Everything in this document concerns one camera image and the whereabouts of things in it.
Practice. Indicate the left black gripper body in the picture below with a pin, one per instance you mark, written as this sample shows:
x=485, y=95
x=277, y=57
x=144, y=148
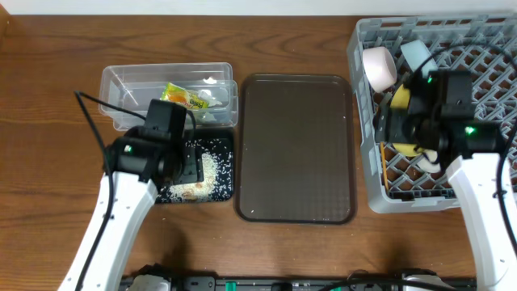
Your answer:
x=192, y=168

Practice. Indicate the grey dishwasher rack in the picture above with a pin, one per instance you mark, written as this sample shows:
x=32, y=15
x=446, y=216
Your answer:
x=494, y=94

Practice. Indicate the wooden chopstick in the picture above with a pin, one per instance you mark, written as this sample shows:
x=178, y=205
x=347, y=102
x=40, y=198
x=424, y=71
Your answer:
x=384, y=167

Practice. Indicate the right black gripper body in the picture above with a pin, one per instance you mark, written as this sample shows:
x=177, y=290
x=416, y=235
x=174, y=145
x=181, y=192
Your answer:
x=382, y=127

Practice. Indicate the brown serving tray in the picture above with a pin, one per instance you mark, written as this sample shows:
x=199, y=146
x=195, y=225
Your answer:
x=297, y=150

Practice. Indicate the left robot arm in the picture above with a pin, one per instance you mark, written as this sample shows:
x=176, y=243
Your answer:
x=135, y=166

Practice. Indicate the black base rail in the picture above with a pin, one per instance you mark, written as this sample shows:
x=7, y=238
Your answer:
x=357, y=280

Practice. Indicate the blue bowl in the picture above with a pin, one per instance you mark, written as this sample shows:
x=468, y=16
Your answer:
x=415, y=53

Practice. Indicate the clear plastic bin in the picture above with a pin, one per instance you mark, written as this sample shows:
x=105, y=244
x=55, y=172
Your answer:
x=132, y=87

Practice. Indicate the yellow plate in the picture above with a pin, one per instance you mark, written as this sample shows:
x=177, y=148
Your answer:
x=401, y=101

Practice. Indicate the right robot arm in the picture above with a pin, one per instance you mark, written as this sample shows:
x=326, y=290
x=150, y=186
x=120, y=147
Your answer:
x=440, y=116

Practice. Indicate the black waste tray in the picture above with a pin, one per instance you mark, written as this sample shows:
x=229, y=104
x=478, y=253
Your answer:
x=222, y=190

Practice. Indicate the rice and food scraps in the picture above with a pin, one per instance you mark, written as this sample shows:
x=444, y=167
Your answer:
x=210, y=174

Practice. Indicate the small white cup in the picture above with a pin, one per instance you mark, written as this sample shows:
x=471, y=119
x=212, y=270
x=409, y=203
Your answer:
x=428, y=162

